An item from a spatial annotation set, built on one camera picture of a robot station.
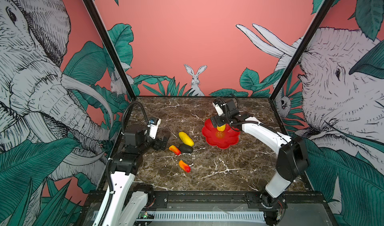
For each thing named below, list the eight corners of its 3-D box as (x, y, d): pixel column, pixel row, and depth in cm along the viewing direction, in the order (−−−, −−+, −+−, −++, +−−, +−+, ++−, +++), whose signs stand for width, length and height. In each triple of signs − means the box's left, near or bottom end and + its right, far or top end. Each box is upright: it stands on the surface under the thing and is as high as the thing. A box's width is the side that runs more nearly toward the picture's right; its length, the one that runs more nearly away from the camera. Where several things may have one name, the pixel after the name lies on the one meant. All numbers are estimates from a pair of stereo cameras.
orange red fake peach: (178, 165, 88) (177, 163, 85) (181, 161, 89) (180, 159, 86) (188, 173, 84) (188, 172, 82) (191, 169, 86) (191, 167, 83)
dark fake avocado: (178, 151, 93) (178, 148, 90) (181, 145, 96) (181, 142, 93) (190, 156, 91) (190, 153, 88) (193, 149, 94) (193, 147, 91)
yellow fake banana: (177, 137, 100) (177, 133, 96) (182, 133, 101) (182, 130, 98) (189, 149, 94) (189, 145, 91) (194, 144, 96) (194, 141, 93)
